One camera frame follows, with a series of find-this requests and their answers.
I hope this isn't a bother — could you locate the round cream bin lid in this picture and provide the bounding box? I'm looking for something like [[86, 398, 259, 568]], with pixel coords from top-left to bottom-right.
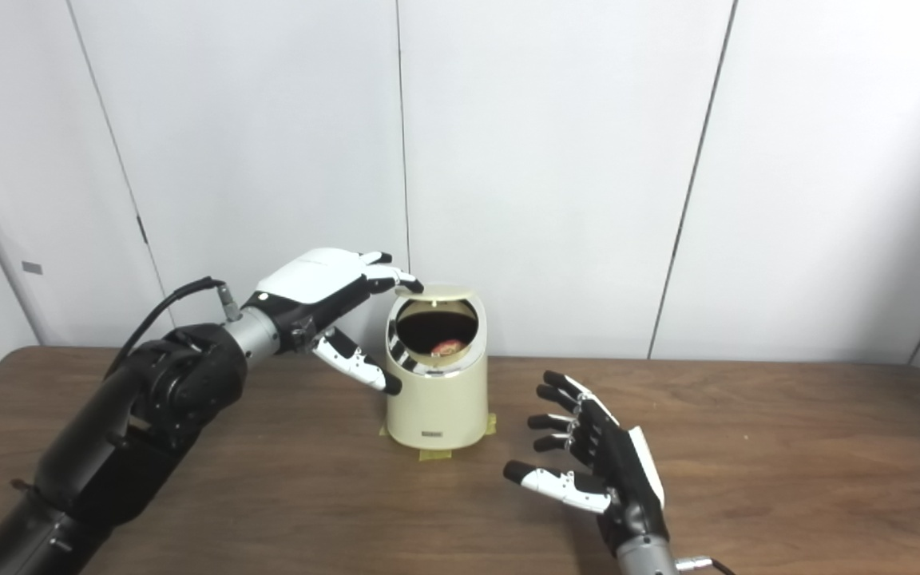
[[395, 284, 477, 303]]

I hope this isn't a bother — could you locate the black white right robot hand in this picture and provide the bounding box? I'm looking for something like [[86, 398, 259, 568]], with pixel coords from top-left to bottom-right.
[[503, 370, 668, 556]]

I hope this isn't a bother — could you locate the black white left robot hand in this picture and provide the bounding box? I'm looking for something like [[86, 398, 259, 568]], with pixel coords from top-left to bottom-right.
[[243, 248, 425, 396]]

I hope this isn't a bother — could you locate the cream-colored cylindrical bin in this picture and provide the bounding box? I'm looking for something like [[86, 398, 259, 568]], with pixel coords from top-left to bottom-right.
[[385, 287, 489, 450]]

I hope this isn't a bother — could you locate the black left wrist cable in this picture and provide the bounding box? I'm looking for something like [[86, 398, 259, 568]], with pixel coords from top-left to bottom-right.
[[105, 276, 242, 376]]

